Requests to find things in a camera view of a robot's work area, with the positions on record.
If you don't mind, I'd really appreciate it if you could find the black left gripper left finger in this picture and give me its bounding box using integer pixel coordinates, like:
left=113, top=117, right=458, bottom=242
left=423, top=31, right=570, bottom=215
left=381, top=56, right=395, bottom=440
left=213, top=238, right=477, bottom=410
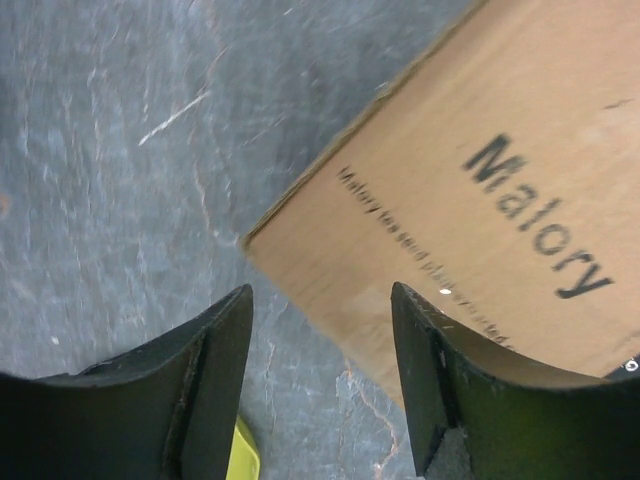
left=1, top=285, right=253, bottom=479

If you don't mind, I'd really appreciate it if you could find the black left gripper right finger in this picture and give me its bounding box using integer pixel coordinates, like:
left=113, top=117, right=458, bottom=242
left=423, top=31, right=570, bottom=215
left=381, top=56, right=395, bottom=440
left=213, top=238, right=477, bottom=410
left=391, top=282, right=639, bottom=479

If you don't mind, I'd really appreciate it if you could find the green dotted plate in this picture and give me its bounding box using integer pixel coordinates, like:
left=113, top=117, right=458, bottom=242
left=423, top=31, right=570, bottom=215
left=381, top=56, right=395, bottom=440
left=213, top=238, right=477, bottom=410
left=226, top=416, right=261, bottom=480

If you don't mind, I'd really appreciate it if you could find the brown cardboard express box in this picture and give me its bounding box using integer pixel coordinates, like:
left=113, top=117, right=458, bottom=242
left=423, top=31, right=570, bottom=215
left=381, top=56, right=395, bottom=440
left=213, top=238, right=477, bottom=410
left=244, top=1, right=639, bottom=401

